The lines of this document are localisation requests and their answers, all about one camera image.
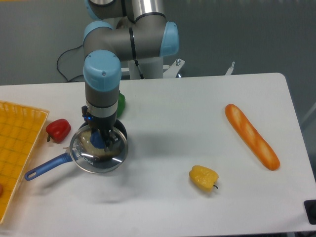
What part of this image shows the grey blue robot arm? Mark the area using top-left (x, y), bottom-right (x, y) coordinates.
top-left (82, 0), bottom-right (179, 151)

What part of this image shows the green bell pepper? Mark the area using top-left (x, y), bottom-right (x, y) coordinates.
top-left (117, 92), bottom-right (126, 118)

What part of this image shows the yellow woven basket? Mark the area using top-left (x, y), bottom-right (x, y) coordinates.
top-left (0, 101), bottom-right (49, 224)

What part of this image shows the orange baguette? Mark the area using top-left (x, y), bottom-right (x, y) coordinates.
top-left (225, 104), bottom-right (280, 171)

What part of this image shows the black floor cable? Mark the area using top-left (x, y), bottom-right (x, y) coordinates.
top-left (56, 44), bottom-right (86, 82)

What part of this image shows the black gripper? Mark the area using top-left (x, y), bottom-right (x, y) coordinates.
top-left (81, 106), bottom-right (121, 152)

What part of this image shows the yellow bell pepper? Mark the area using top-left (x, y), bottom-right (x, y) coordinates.
top-left (189, 165), bottom-right (219, 193)

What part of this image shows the dark blue saucepan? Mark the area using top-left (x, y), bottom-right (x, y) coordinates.
top-left (24, 120), bottom-right (127, 181)

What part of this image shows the bread slice in pot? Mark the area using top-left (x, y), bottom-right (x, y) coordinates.
top-left (78, 131), bottom-right (121, 162)

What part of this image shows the black corner device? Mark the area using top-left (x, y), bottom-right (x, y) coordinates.
top-left (304, 199), bottom-right (316, 225)

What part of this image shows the glass lid blue knob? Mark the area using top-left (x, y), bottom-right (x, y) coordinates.
top-left (69, 125), bottom-right (128, 174)

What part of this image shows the red bell pepper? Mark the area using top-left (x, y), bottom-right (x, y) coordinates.
top-left (45, 118), bottom-right (71, 143)

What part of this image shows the white metal bracket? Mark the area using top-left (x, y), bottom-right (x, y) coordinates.
top-left (225, 61), bottom-right (235, 76)

